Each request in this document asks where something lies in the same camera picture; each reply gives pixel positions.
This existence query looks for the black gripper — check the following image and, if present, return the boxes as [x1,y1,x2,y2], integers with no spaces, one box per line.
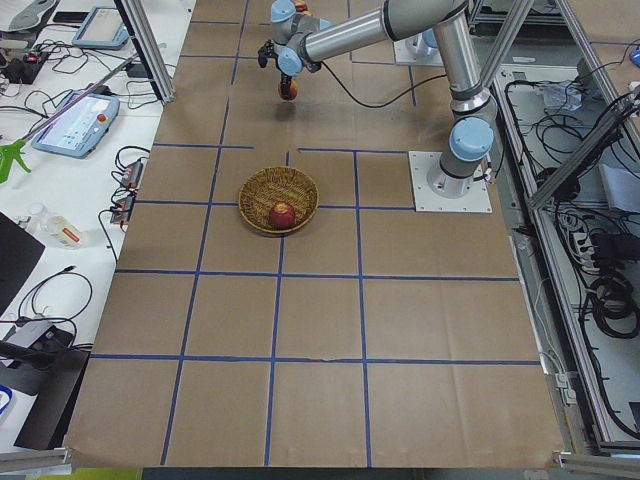
[257,40,300,99]

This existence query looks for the yellow-red apple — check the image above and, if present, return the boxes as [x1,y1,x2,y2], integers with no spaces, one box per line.
[278,80,298,101]

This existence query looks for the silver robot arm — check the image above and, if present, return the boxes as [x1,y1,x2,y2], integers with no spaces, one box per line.
[270,0,332,45]
[258,0,497,199]

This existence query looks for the wicker basket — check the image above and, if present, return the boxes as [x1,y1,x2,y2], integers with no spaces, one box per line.
[238,166,319,237]

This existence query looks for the dark red apple in basket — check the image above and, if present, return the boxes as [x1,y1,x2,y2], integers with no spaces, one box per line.
[268,201,296,230]

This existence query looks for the teach pendant far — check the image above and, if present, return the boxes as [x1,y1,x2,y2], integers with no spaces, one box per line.
[71,6,129,50]

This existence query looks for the teach pendant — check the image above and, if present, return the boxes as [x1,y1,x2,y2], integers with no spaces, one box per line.
[71,6,129,50]
[31,93,120,158]

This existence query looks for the teach pendant near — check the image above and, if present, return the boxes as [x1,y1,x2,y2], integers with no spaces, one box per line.
[31,93,120,158]

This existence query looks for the plastic bottle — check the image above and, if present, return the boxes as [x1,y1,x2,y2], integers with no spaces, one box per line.
[28,203,84,248]

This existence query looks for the green clamp on rod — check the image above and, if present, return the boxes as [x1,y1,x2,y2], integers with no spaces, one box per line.
[1,53,139,183]

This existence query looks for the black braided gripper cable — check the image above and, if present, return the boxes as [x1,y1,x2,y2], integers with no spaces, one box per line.
[319,59,449,109]

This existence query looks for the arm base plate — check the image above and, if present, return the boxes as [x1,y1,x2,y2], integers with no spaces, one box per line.
[408,151,493,214]
[394,35,443,67]

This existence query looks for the aluminium frame post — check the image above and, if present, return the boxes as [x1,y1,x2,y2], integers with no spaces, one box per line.
[114,0,176,105]

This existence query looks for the coiled black cables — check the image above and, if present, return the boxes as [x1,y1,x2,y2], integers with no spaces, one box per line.
[582,274,636,339]

